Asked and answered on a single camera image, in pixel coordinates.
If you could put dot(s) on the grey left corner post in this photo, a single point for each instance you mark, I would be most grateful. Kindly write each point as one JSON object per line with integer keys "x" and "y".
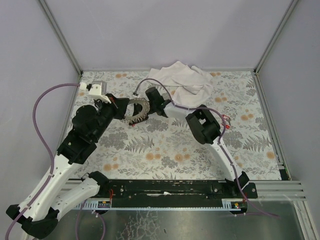
{"x": 60, "y": 36}

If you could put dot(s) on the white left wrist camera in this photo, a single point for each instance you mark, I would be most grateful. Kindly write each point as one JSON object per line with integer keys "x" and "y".
{"x": 96, "y": 90}

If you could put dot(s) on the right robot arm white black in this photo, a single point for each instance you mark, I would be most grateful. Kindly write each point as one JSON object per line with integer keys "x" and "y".
{"x": 205, "y": 129}

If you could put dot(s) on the white crumpled cloth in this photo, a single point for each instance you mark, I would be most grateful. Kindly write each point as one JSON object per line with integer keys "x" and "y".
{"x": 193, "y": 85}

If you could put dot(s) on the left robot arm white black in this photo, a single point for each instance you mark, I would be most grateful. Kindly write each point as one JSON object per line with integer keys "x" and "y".
{"x": 40, "y": 213}

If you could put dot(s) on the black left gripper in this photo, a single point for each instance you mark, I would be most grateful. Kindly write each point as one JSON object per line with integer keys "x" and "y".
{"x": 119, "y": 107}

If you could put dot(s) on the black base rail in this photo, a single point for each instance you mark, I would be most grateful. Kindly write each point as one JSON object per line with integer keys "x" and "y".
{"x": 173, "y": 190}

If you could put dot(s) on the white slotted cable duct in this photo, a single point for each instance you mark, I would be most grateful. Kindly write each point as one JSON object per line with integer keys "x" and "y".
{"x": 201, "y": 205}

